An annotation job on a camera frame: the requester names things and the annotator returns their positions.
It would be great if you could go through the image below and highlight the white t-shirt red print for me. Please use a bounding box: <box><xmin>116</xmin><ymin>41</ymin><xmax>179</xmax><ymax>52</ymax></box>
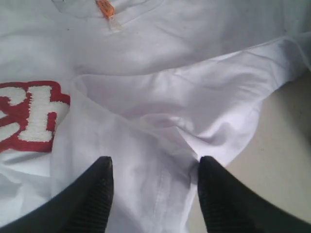
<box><xmin>0</xmin><ymin>0</ymin><xmax>311</xmax><ymax>233</ymax></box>

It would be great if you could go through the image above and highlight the orange neck label tag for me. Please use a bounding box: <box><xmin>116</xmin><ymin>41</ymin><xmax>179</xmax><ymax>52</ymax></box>
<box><xmin>95</xmin><ymin>0</ymin><xmax>115</xmax><ymax>18</ymax></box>

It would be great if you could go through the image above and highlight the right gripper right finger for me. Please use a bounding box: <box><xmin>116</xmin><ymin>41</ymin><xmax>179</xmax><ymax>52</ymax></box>
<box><xmin>197</xmin><ymin>156</ymin><xmax>311</xmax><ymax>233</ymax></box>

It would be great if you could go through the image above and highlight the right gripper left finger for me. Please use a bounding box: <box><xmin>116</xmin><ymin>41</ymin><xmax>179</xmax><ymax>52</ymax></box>
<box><xmin>0</xmin><ymin>157</ymin><xmax>114</xmax><ymax>233</ymax></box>

